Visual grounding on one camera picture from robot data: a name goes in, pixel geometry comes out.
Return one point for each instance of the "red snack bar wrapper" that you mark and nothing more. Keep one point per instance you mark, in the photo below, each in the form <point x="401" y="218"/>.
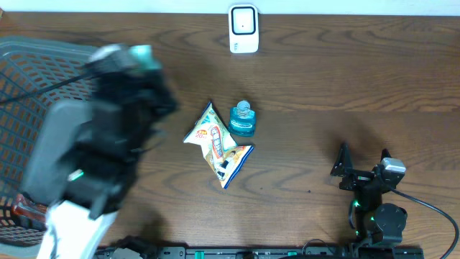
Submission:
<point x="27" y="208"/>

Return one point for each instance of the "blue mouthwash bottle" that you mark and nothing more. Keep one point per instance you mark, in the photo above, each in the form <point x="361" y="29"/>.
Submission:
<point x="242" y="120"/>

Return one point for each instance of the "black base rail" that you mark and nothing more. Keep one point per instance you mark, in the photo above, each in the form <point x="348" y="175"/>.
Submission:
<point x="134" y="247"/>

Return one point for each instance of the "grey plastic shopping basket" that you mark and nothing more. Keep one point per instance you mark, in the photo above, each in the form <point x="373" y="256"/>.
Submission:
<point x="29" y="65"/>

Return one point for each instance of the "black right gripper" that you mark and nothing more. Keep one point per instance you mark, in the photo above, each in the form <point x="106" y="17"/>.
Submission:
<point x="356" y="178"/>

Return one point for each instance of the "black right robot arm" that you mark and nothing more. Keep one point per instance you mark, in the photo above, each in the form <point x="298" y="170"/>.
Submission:
<point x="378" y="225"/>

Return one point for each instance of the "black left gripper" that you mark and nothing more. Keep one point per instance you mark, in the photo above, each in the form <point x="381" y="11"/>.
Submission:
<point x="149" y="82"/>

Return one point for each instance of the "teal wet wipes pack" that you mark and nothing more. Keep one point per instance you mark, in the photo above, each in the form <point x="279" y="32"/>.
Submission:
<point x="143" y="54"/>

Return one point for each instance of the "white barcode scanner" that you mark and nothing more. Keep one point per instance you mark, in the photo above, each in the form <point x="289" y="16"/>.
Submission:
<point x="243" y="29"/>

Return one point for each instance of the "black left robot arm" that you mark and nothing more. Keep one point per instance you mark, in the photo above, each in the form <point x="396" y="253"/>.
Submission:
<point x="85" y="160"/>

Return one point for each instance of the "yellow white snack bag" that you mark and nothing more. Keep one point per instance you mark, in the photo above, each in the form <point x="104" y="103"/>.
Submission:
<point x="225" y="157"/>

